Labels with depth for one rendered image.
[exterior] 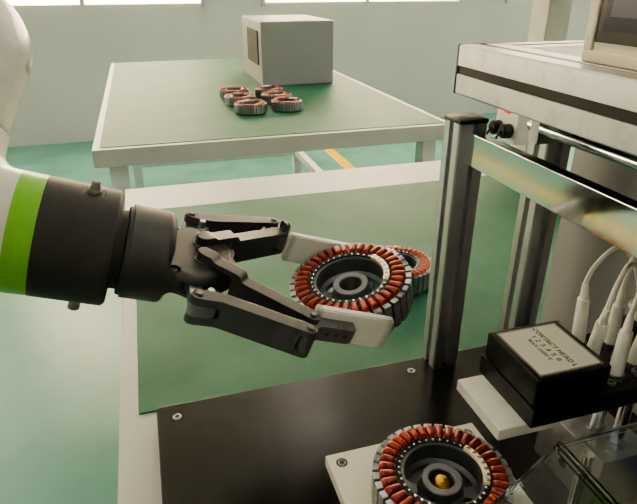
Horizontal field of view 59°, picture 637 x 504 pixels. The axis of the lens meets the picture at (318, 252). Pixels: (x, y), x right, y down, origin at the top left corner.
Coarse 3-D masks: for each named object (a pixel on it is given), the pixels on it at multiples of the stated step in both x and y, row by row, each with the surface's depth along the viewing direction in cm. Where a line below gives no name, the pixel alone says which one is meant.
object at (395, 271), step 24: (312, 264) 53; (336, 264) 54; (360, 264) 54; (384, 264) 52; (408, 264) 52; (312, 288) 51; (336, 288) 52; (360, 288) 51; (384, 288) 49; (408, 288) 49; (384, 312) 48; (408, 312) 50
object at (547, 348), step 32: (512, 352) 42; (544, 352) 42; (576, 352) 42; (608, 352) 46; (480, 384) 45; (512, 384) 42; (544, 384) 39; (576, 384) 40; (608, 384) 42; (480, 416) 43; (512, 416) 42; (544, 416) 40; (576, 416) 41
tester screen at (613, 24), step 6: (612, 0) 39; (606, 12) 40; (606, 18) 40; (612, 18) 39; (618, 18) 39; (624, 18) 38; (630, 18) 38; (606, 24) 40; (612, 24) 39; (618, 24) 39; (624, 24) 38; (630, 24) 38; (636, 24) 38; (606, 30) 40; (612, 30) 39; (618, 30) 39; (624, 30) 38; (630, 30) 38; (636, 30) 38
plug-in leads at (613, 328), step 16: (592, 272) 44; (624, 272) 42; (624, 288) 45; (576, 304) 46; (608, 304) 42; (576, 320) 46; (608, 320) 46; (624, 320) 47; (576, 336) 46; (592, 336) 44; (608, 336) 46; (624, 336) 41; (624, 352) 42; (624, 368) 42
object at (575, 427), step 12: (564, 420) 49; (576, 420) 49; (588, 420) 49; (612, 420) 49; (540, 432) 52; (552, 432) 50; (564, 432) 49; (576, 432) 48; (588, 432) 48; (540, 444) 52; (552, 444) 51
